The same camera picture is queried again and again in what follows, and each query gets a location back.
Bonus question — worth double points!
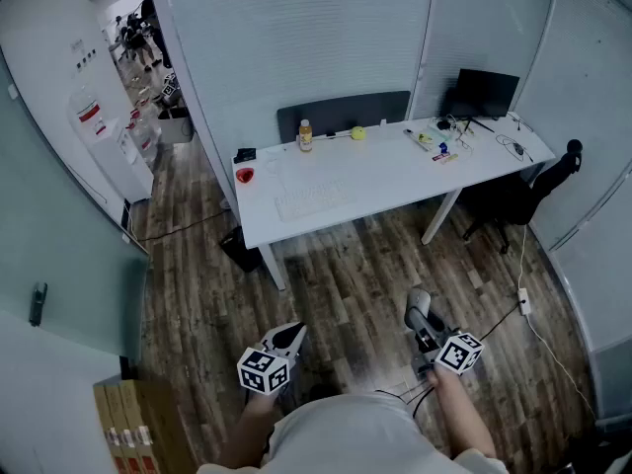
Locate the metal door handle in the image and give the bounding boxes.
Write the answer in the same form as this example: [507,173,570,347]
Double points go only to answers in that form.
[28,281,49,328]

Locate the person's left forearm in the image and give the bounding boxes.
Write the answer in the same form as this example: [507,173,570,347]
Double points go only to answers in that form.
[230,391,277,469]

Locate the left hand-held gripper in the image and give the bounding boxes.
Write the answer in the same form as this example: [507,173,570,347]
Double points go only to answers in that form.
[236,321,308,397]

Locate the white power cable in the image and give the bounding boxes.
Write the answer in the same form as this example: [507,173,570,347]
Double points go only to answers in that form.
[516,224,597,420]

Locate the dark grey desk divider panel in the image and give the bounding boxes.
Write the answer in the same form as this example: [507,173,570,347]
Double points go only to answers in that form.
[276,90,412,144]

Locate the person's white shirt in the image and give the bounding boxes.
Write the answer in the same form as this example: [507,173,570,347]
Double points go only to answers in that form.
[197,392,510,474]

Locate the black floor cable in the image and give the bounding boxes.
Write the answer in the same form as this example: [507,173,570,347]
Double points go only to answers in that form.
[136,208,234,244]

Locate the clear plastic bag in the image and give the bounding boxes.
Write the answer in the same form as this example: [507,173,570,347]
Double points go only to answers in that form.
[264,148,288,178]

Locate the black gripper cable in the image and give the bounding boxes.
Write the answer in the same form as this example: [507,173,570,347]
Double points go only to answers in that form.
[377,381,436,420]

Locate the person's dark legs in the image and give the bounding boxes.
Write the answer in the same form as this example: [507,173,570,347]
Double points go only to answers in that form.
[308,382,343,400]

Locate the brown cardboard box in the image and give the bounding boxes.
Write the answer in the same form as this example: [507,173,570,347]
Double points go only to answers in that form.
[119,378,198,474]
[105,381,134,474]
[93,383,119,474]

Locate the black office chair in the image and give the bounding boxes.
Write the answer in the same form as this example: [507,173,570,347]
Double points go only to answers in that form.
[461,138,585,256]

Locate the person's right forearm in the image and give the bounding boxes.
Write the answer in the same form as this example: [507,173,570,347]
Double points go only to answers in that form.
[427,366,498,459]

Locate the black waste bin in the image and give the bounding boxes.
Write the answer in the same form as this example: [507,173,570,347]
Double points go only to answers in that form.
[218,225,264,274]

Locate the grey mouse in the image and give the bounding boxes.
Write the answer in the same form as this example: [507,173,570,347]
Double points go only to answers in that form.
[404,287,433,330]

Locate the white water dispenser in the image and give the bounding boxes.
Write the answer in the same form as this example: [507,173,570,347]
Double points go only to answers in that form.
[87,118,156,204]

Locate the grey bin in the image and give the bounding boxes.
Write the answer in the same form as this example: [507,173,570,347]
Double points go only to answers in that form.
[157,106,196,145]

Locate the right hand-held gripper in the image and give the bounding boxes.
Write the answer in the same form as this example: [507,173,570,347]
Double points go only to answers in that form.
[407,308,485,379]

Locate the clear water jug red label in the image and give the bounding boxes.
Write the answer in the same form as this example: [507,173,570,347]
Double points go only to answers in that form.
[67,85,108,138]
[128,109,162,163]

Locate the black earphone cable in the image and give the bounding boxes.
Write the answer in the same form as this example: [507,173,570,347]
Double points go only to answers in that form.
[495,133,535,164]

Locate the thin white cable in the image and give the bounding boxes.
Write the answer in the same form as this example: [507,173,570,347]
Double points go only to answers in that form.
[452,118,476,155]

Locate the white keyboard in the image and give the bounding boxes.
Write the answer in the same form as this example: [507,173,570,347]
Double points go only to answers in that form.
[274,179,357,224]

